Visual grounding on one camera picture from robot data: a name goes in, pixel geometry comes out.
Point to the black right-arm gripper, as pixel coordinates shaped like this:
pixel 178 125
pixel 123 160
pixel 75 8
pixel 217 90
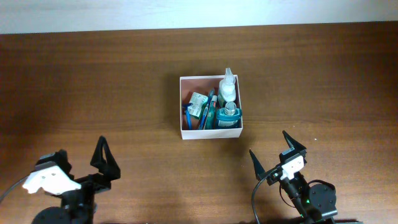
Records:
pixel 260 170

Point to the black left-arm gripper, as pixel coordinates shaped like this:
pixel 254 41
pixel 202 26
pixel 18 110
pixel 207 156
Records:
pixel 107 170

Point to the blue mouthwash bottle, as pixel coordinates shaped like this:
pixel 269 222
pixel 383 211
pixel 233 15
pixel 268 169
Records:
pixel 228 117

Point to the green white toothpaste tube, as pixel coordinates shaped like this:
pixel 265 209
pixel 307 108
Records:
pixel 211 113

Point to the clear green-label sanitizer bottle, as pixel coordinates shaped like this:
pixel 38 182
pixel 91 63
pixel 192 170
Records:
pixel 227 88

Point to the blue toothbrush with cap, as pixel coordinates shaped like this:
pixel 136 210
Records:
pixel 205 111

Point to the green white soap box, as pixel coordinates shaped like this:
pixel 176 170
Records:
pixel 198 103

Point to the blue disposable razor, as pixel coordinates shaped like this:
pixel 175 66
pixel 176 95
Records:
pixel 187 114

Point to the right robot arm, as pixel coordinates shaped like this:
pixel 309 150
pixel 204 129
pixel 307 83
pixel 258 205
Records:
pixel 314 200

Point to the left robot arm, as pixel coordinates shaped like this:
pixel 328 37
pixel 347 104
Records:
pixel 62 215

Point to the pink open cardboard box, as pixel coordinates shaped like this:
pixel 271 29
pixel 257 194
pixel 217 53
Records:
pixel 202 84

